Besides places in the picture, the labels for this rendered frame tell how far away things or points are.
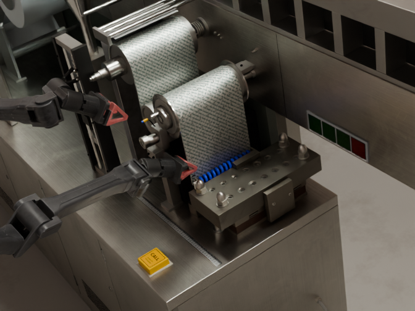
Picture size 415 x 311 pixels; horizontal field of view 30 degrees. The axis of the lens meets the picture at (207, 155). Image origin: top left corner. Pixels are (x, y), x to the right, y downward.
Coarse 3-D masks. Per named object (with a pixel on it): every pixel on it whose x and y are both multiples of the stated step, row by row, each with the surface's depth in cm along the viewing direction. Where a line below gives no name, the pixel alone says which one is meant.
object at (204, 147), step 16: (240, 112) 241; (208, 128) 236; (224, 128) 240; (240, 128) 244; (192, 144) 235; (208, 144) 238; (224, 144) 242; (240, 144) 247; (192, 160) 237; (208, 160) 241; (224, 160) 245
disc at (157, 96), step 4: (156, 96) 231; (160, 96) 229; (164, 100) 227; (168, 104) 227; (172, 108) 226; (172, 112) 227; (176, 116) 226; (176, 120) 227; (180, 128) 228; (168, 132) 237; (176, 132) 231; (180, 132) 229; (172, 136) 235; (176, 136) 233
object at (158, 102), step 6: (228, 66) 239; (234, 72) 237; (240, 78) 237; (240, 84) 237; (156, 102) 233; (162, 102) 229; (168, 108) 227; (174, 120) 228; (174, 126) 230; (174, 132) 232
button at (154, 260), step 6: (150, 252) 233; (156, 252) 232; (138, 258) 232; (144, 258) 231; (150, 258) 231; (156, 258) 230; (162, 258) 230; (144, 264) 229; (150, 264) 228; (156, 264) 228; (162, 264) 229; (150, 270) 227; (156, 270) 229
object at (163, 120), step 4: (156, 108) 230; (160, 108) 229; (164, 108) 229; (160, 112) 229; (164, 112) 229; (168, 112) 229; (160, 116) 231; (164, 116) 228; (168, 116) 229; (156, 120) 235; (160, 120) 232; (164, 120) 229; (168, 120) 229; (160, 124) 233; (164, 124) 231; (168, 124) 229; (172, 124) 230; (164, 128) 232; (168, 128) 231
